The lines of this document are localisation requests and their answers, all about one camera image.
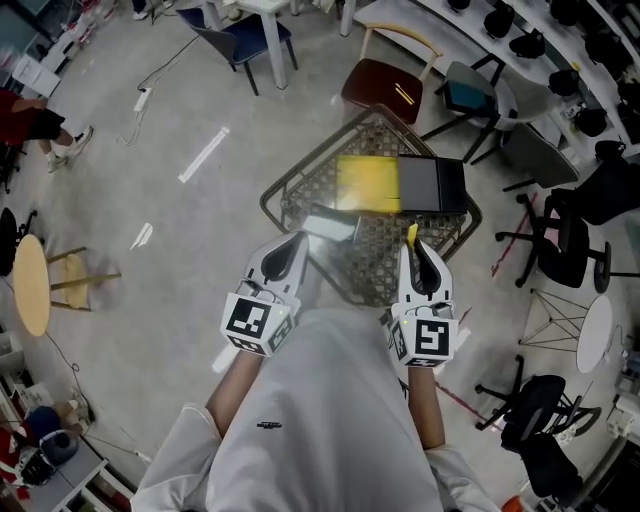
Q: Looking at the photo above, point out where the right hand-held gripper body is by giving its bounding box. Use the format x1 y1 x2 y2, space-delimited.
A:
383 299 472 371

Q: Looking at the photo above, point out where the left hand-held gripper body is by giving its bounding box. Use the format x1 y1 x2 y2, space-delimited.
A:
219 279 302 359

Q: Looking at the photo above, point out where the person's right forearm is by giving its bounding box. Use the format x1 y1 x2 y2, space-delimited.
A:
407 366 447 450

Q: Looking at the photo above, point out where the person's left forearm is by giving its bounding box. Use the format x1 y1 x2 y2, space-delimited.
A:
205 349 264 437

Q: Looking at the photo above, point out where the dark grey fabric box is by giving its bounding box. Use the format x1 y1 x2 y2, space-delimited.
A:
396 156 470 218

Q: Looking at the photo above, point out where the wicker glass-top coffee table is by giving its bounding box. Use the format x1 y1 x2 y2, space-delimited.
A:
259 103 484 309

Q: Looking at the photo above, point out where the white tablet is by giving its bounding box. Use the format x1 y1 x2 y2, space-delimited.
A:
301 214 362 247

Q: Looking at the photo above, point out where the black office chair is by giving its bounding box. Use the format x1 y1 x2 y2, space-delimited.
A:
474 354 604 501
494 142 640 297
0 207 39 279

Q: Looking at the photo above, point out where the person's white shirt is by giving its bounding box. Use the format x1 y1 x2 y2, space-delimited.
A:
130 307 501 512

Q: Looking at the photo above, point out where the white round table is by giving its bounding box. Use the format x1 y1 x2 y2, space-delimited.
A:
575 294 615 375

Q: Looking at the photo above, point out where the grey shell chair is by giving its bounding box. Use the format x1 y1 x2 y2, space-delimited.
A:
499 122 581 194

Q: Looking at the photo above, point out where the wooden stool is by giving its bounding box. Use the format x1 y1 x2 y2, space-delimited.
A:
45 246 123 313

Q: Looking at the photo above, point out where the teal cushion black chair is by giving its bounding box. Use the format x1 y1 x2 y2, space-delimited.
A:
419 53 519 167

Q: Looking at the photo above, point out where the round wooden table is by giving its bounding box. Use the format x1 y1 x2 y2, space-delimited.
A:
12 233 52 338

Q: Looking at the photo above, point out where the white square table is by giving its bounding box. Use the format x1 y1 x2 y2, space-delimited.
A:
202 0 302 92

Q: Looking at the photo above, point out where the white low bookshelf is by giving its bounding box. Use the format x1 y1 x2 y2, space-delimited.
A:
29 457 139 512

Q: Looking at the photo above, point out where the blue chair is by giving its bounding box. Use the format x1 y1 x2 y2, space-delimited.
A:
175 7 300 97

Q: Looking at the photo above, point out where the row of black bags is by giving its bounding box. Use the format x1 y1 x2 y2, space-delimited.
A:
447 0 640 147

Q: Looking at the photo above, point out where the white cabinet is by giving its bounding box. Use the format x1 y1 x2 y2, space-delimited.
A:
12 52 62 99

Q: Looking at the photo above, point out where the dark red wooden-frame chair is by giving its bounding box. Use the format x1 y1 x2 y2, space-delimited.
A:
341 24 444 126

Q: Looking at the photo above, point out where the white wall shelf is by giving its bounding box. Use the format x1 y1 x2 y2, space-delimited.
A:
352 0 640 162

